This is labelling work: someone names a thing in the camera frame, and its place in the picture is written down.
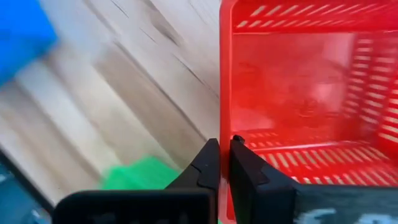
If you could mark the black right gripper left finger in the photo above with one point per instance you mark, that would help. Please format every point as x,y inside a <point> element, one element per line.
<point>130,208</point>

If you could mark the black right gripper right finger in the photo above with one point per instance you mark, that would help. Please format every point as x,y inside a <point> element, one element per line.
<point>280,208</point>

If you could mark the green plastic basket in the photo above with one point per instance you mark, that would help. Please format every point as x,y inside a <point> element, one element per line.
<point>140,175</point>

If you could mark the red plastic basket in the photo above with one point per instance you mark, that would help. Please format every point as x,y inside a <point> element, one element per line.
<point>295,93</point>

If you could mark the blue plastic basket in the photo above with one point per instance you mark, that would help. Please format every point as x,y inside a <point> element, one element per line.
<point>21,37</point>

